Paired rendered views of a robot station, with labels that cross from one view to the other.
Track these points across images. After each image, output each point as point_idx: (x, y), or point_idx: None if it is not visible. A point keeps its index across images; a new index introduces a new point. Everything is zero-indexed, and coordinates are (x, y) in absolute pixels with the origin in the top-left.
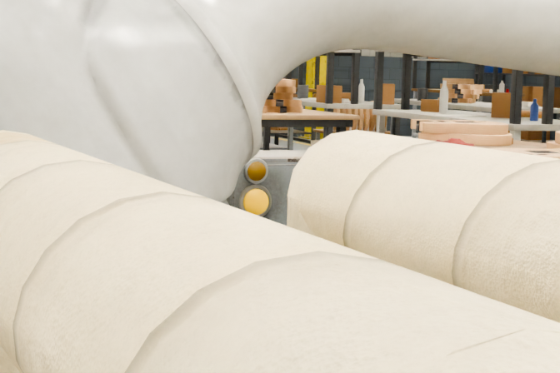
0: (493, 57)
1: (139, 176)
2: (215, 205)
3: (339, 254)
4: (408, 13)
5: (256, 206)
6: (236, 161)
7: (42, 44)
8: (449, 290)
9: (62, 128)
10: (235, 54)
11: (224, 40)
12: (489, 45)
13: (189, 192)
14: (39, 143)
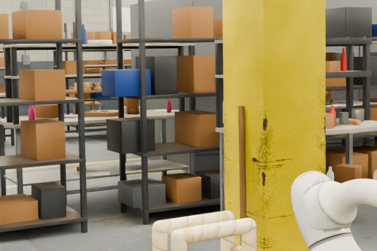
0: None
1: (194, 215)
2: (183, 217)
3: (170, 219)
4: (365, 199)
5: None
6: (326, 222)
7: (297, 196)
8: (165, 220)
9: (298, 210)
10: (323, 203)
11: (321, 200)
12: None
13: (188, 217)
14: (214, 212)
